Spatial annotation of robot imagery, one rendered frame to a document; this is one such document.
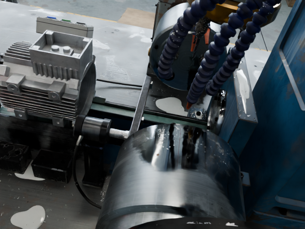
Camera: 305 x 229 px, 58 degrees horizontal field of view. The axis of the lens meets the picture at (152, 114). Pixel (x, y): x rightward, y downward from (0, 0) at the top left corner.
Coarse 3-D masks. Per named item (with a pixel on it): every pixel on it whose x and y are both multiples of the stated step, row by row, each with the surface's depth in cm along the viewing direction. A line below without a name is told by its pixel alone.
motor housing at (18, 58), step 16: (16, 48) 69; (16, 64) 68; (96, 64) 80; (0, 80) 68; (32, 80) 67; (48, 80) 67; (64, 80) 67; (0, 96) 69; (16, 96) 68; (32, 96) 68; (48, 96) 67; (64, 96) 67; (80, 96) 82; (32, 112) 71; (48, 112) 70; (64, 112) 69; (80, 112) 79
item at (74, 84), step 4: (0, 68) 66; (4, 68) 66; (8, 68) 67; (0, 72) 66; (4, 72) 66; (8, 72) 67; (72, 80) 66; (76, 80) 66; (72, 84) 66; (76, 84) 66; (72, 88) 66; (76, 88) 65; (8, 108) 74; (72, 120) 74
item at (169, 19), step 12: (168, 12) 93; (180, 12) 87; (168, 24) 84; (216, 24) 87; (156, 36) 86; (168, 36) 84; (192, 36) 83; (204, 36) 82; (156, 48) 87; (180, 48) 86; (204, 48) 85; (156, 60) 90; (180, 60) 89; (192, 60) 88; (156, 72) 93; (180, 72) 92; (192, 72) 91; (168, 84) 96; (180, 84) 95
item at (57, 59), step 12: (48, 36) 69; (60, 36) 71; (72, 36) 70; (36, 48) 64; (48, 48) 70; (60, 48) 68; (72, 48) 71; (84, 48) 66; (36, 60) 65; (48, 60) 64; (60, 60) 64; (72, 60) 63; (84, 60) 67; (36, 72) 67; (48, 72) 67; (60, 72) 66; (72, 72) 66; (84, 72) 69
